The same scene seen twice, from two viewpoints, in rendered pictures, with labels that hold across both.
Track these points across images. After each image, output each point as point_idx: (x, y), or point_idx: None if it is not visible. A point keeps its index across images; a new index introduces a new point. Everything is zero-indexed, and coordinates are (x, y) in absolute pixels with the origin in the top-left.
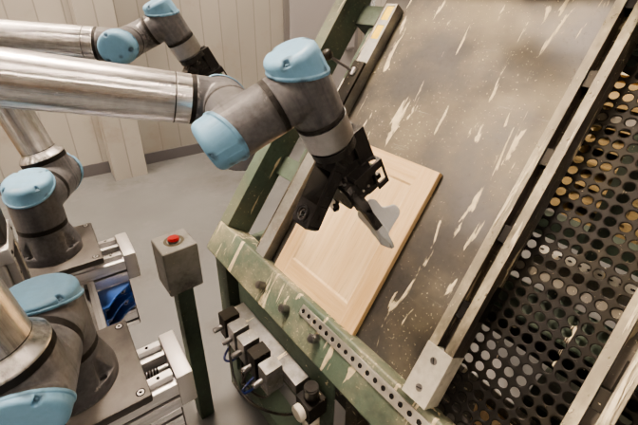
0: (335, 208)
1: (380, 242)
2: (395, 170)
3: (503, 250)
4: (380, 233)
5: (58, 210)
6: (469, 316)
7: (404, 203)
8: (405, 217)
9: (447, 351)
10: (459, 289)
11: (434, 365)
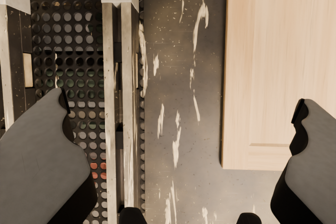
0: (301, 114)
1: (49, 95)
2: (279, 154)
3: (111, 125)
4: (4, 133)
5: None
6: (107, 50)
7: (245, 122)
8: (236, 107)
9: (108, 5)
10: (128, 69)
11: None
